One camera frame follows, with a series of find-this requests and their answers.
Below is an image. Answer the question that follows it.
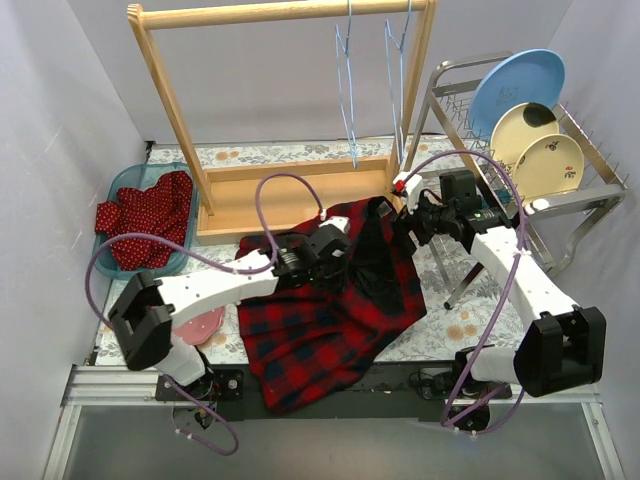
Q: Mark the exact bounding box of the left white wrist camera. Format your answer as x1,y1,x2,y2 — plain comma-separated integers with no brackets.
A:
319,216,350,235

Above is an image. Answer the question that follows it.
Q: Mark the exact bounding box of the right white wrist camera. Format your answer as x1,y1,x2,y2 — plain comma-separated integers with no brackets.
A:
392,171,424,214

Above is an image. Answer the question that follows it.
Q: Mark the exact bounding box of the red polka dot cloth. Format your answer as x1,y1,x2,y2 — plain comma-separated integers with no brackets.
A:
95,170,193,271

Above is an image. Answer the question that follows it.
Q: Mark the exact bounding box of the purple cable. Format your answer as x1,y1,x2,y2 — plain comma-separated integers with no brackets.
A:
84,172,329,456
399,149,531,435

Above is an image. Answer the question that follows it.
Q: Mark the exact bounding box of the red plaid skirt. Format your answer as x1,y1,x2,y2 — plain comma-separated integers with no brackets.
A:
237,197,427,387

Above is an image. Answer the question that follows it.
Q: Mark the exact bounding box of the cream plate black spot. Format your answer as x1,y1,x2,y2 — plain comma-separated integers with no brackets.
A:
490,102,559,166

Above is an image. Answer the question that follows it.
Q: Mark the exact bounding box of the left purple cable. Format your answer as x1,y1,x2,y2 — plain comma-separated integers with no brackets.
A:
84,172,329,456

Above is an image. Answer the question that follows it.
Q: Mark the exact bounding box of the wooden clothes rack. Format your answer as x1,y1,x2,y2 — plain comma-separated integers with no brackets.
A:
127,1,437,245

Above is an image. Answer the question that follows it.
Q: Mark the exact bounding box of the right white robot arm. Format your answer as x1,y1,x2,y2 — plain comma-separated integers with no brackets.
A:
393,170,606,398

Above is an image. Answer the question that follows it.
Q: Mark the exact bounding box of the metal dish rack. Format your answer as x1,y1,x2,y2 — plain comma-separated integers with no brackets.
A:
399,52,629,310

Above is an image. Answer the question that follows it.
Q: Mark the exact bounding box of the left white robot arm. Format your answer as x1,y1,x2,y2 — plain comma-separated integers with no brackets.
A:
108,216,352,400

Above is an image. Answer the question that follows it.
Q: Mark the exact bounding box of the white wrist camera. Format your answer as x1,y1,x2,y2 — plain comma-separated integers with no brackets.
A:
392,171,424,214
319,216,350,235

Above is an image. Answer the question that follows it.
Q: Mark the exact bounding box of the cream plate floral print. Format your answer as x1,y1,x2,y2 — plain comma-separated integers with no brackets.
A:
511,134,585,203

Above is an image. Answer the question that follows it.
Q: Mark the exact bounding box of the pink polka dot plate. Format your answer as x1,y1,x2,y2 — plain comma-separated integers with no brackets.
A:
173,307,226,346

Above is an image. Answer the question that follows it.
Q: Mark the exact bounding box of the teal plastic basket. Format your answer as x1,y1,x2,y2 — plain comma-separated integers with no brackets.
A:
94,162,199,280

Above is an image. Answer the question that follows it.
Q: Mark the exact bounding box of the blue plate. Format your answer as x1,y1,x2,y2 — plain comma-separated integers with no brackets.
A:
467,49,566,140

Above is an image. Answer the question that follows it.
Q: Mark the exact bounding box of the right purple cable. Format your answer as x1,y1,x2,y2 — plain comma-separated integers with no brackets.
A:
399,149,531,435

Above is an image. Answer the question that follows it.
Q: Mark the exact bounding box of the floral table mat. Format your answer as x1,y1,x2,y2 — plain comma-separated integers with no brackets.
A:
97,139,551,366

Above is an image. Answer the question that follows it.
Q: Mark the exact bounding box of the blue wire hanger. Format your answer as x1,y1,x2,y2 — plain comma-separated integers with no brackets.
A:
384,0,413,166
335,0,359,169

